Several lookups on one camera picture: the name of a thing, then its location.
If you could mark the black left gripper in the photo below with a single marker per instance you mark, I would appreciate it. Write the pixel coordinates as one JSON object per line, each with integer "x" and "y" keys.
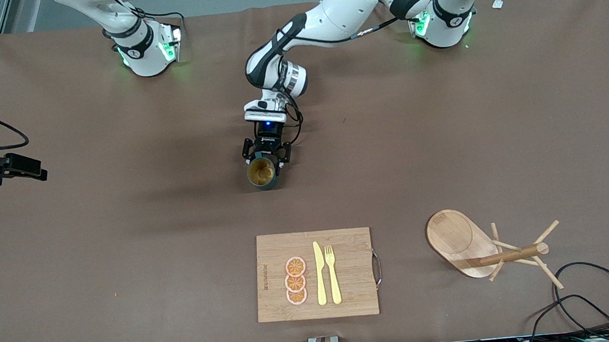
{"x": 267, "y": 140}

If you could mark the teal cup yellow inside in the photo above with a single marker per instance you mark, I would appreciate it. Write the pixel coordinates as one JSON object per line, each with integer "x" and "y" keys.
{"x": 262, "y": 173}

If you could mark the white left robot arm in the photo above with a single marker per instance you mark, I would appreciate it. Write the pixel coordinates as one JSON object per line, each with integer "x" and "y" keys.
{"x": 345, "y": 7}

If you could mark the orange slice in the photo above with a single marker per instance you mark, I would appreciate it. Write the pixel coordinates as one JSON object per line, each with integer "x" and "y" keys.
{"x": 295, "y": 266}

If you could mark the yellow plastic knife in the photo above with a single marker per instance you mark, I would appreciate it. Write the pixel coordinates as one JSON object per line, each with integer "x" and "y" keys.
{"x": 319, "y": 274}

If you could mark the table cover sheet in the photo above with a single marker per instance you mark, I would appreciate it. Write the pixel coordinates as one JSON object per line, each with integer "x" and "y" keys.
{"x": 124, "y": 253}

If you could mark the yellow plastic fork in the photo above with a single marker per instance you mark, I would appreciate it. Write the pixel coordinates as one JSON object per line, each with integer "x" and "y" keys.
{"x": 334, "y": 278}

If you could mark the bamboo cutting board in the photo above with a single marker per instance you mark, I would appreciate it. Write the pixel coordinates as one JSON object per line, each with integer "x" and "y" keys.
{"x": 347, "y": 277}

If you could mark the wooden mug tree stand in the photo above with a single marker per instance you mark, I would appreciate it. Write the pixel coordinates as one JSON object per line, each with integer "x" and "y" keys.
{"x": 454, "y": 240}

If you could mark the white paper scrap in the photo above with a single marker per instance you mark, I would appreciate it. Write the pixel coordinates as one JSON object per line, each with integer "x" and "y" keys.
{"x": 497, "y": 3}

